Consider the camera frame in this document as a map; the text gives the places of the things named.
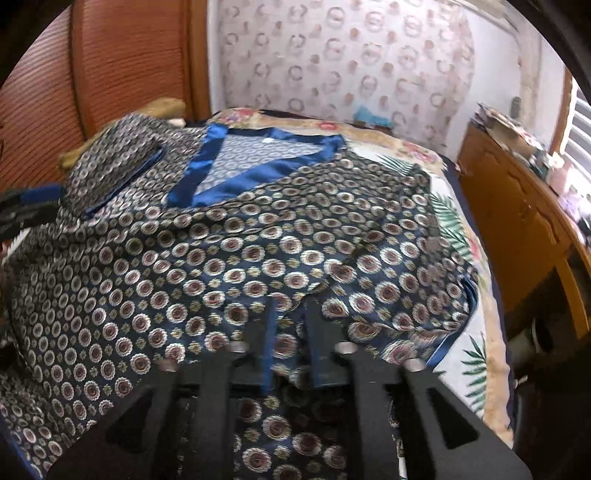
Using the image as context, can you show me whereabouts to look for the gold pillow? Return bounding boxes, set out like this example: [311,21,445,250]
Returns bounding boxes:
[58,97,188,169]

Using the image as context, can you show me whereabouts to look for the cardboard box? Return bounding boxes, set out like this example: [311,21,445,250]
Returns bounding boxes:
[478,102,539,155]

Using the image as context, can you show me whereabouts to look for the blue patterned satin shirt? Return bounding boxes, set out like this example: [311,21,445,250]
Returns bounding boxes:
[0,111,481,480]

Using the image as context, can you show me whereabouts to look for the grey window blinds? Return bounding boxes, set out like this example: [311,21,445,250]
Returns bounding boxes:
[561,83,591,172]

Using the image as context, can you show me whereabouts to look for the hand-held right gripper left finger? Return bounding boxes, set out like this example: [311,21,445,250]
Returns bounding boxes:
[46,295,283,480]

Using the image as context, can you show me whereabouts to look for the patterned wall cloth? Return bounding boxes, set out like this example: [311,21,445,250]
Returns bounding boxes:
[217,0,476,134]

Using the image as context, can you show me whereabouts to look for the pink container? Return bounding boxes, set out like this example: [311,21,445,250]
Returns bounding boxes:
[553,165,580,197]

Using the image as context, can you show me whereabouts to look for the wooden cabinet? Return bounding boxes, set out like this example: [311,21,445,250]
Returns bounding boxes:
[456,117,591,324]

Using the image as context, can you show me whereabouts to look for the blue bag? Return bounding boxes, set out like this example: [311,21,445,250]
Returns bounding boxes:
[355,105,394,131]

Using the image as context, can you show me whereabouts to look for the wooden window frame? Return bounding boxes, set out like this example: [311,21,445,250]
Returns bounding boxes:
[549,69,574,160]

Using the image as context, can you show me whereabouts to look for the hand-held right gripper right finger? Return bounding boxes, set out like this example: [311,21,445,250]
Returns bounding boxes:
[302,298,532,480]

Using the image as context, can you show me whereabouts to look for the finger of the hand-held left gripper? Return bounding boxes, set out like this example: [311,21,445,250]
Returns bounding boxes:
[0,184,63,243]

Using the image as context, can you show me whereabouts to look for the wooden headboard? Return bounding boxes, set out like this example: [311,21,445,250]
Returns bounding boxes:
[0,0,213,195]

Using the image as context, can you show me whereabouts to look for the leaf print blanket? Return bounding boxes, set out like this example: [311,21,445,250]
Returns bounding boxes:
[0,107,515,448]

